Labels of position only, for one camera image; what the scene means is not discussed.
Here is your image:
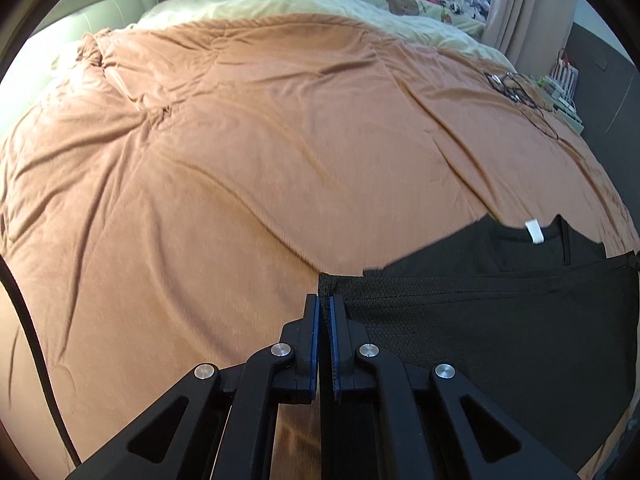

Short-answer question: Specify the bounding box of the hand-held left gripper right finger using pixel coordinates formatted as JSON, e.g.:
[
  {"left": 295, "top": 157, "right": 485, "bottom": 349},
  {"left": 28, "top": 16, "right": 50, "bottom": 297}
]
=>
[{"left": 325, "top": 295, "right": 581, "bottom": 480}]

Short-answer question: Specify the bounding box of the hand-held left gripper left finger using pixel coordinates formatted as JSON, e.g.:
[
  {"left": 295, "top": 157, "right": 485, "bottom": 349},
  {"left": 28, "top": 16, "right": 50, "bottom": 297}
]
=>
[{"left": 65, "top": 295, "right": 321, "bottom": 480}]

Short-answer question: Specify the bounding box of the black garment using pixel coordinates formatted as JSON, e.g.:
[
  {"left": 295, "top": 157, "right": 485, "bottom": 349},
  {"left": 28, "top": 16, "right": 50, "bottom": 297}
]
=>
[{"left": 318, "top": 214, "right": 640, "bottom": 480}]

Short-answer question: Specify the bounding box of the orange blanket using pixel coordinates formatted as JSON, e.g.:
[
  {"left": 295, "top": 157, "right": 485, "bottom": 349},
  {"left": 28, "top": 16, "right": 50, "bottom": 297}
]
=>
[{"left": 0, "top": 12, "right": 640, "bottom": 480}]

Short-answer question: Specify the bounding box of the stack of small packages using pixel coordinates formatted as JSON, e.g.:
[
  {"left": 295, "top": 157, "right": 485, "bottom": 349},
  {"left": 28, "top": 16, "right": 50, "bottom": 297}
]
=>
[{"left": 530, "top": 77, "right": 585, "bottom": 133}]

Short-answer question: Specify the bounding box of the striped paper bag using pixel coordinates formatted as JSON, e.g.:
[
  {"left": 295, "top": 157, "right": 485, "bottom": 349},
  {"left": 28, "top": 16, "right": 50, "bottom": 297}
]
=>
[{"left": 547, "top": 50, "right": 579, "bottom": 106}]

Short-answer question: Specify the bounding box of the cream leather headboard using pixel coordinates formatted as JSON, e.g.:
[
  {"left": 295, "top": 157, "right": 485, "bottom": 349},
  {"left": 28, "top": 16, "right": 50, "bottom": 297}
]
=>
[{"left": 10, "top": 0, "right": 166, "bottom": 91}]

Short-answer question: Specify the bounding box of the thick black cable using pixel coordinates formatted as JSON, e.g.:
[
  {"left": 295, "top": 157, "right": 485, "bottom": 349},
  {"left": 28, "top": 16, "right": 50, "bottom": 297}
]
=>
[{"left": 0, "top": 255, "right": 83, "bottom": 466}]

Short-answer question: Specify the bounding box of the thin black cord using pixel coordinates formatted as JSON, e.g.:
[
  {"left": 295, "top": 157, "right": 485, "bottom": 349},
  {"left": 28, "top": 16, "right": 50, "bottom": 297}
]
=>
[{"left": 484, "top": 72, "right": 561, "bottom": 141}]

